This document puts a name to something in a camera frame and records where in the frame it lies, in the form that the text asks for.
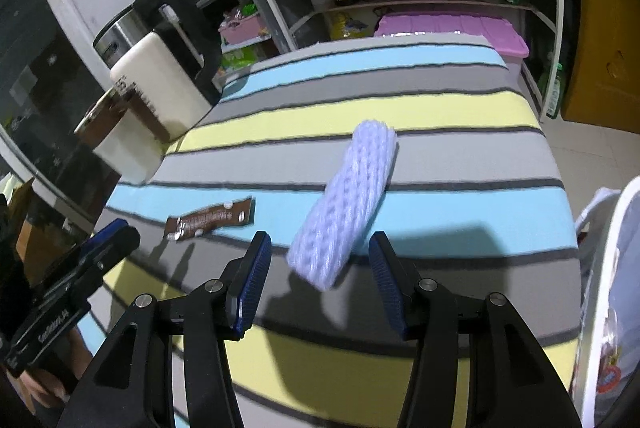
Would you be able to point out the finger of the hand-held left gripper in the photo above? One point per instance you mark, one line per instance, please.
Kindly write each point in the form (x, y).
(112, 238)

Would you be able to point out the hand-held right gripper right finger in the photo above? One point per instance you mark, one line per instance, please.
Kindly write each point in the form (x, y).
(387, 288)

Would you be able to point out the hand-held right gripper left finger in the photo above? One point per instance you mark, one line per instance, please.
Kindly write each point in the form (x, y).
(252, 288)

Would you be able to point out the brown snack wrapper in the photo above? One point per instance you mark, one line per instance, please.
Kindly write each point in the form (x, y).
(210, 218)

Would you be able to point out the purple foam net sleeve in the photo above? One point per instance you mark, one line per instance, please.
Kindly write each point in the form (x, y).
(345, 193)

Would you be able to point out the white round bin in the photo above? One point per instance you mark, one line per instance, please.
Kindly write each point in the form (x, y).
(595, 258)

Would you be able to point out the grey plastic bin liner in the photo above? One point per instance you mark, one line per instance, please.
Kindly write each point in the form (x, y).
(592, 208)

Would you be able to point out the person's left hand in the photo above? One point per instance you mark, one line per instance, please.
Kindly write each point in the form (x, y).
(81, 348)

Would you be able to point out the brown and white container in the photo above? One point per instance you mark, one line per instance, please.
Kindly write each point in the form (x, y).
(125, 148)

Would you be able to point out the cardboard box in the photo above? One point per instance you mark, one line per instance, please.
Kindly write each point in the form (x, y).
(22, 218)

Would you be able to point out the cream black soy milk maker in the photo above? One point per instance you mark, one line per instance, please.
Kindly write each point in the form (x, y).
(155, 78)

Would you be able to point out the striped tablecloth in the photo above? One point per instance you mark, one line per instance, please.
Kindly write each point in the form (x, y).
(400, 108)

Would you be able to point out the green package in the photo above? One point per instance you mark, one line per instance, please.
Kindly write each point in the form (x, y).
(245, 56)

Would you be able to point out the pink basket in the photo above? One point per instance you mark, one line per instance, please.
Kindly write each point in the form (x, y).
(245, 28)

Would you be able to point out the green plastic bottle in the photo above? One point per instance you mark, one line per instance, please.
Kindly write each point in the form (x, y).
(555, 93)

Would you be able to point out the yellow printed packet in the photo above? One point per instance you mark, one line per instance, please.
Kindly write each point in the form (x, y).
(350, 26)

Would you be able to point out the pink lid storage box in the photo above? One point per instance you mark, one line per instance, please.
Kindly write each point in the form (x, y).
(450, 28)

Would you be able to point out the yellow wooden door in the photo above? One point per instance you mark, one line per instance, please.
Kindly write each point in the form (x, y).
(610, 58)

